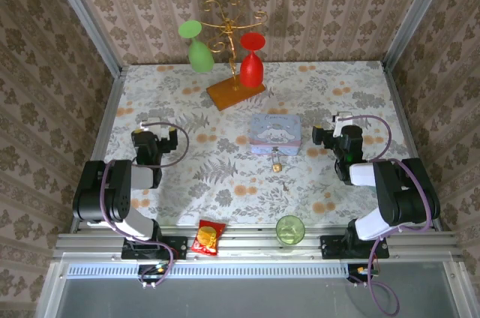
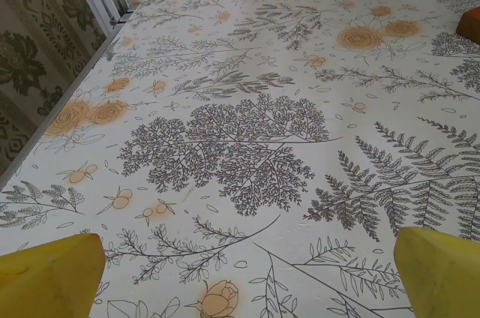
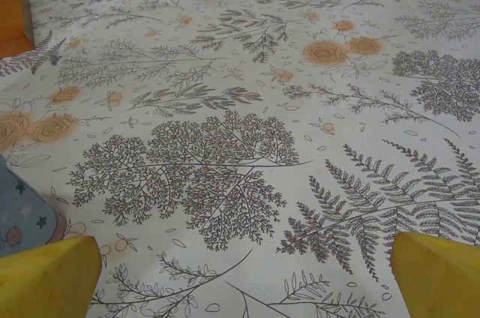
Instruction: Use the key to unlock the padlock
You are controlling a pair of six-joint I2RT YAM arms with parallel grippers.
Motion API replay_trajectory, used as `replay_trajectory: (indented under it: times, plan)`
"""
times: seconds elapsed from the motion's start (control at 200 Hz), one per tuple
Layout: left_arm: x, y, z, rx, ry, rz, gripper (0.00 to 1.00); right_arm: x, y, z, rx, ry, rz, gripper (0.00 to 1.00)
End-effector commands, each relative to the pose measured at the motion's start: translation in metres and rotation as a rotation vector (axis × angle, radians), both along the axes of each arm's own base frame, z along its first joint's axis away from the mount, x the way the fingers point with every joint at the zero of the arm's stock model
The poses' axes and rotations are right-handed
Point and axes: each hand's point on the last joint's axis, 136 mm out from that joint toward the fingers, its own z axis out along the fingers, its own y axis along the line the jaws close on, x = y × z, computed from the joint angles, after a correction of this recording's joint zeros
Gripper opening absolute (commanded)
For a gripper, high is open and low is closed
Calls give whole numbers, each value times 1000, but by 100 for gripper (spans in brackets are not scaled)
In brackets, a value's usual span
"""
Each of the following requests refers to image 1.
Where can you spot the blue cartoon tin box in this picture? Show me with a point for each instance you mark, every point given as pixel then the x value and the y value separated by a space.
pixel 275 132

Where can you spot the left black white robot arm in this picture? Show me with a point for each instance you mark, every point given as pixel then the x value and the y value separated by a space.
pixel 93 190

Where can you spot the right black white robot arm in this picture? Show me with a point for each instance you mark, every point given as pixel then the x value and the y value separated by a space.
pixel 397 190

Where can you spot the floral tablecloth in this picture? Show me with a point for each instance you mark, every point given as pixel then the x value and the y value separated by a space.
pixel 225 183

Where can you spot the green plastic wine glass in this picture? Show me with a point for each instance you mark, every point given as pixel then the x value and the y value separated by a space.
pixel 200 57

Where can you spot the red plastic wine glass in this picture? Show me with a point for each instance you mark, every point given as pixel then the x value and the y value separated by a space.
pixel 251 70

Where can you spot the green translucent plastic cup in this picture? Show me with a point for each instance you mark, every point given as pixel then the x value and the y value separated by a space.
pixel 290 231

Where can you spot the red snack packet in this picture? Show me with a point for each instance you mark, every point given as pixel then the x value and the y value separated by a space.
pixel 207 238

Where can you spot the grey metal panel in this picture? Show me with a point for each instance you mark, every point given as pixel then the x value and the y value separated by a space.
pixel 243 299

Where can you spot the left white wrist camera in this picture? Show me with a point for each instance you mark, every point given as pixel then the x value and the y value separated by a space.
pixel 152 127

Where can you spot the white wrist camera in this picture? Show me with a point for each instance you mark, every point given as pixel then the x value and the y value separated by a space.
pixel 341 120
pixel 152 127

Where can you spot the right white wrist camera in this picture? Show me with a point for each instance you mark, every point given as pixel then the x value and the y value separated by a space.
pixel 341 120

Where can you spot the aluminium side rail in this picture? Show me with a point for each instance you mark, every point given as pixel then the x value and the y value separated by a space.
pixel 107 119
pixel 407 123

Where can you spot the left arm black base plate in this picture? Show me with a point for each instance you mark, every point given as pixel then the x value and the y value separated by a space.
pixel 176 248

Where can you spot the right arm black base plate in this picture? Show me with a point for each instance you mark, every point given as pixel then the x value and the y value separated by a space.
pixel 332 248

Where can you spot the aluminium frame post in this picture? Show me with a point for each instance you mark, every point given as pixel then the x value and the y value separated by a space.
pixel 416 14
pixel 86 18

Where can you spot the aluminium front rail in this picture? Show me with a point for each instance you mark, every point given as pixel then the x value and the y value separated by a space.
pixel 255 250

